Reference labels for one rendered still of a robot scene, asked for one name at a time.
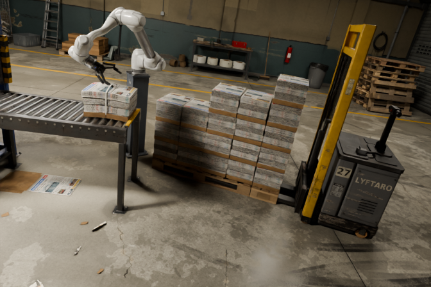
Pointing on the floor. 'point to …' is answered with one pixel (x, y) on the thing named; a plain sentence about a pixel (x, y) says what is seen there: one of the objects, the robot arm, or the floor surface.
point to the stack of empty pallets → (388, 74)
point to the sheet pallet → (101, 47)
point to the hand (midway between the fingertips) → (116, 79)
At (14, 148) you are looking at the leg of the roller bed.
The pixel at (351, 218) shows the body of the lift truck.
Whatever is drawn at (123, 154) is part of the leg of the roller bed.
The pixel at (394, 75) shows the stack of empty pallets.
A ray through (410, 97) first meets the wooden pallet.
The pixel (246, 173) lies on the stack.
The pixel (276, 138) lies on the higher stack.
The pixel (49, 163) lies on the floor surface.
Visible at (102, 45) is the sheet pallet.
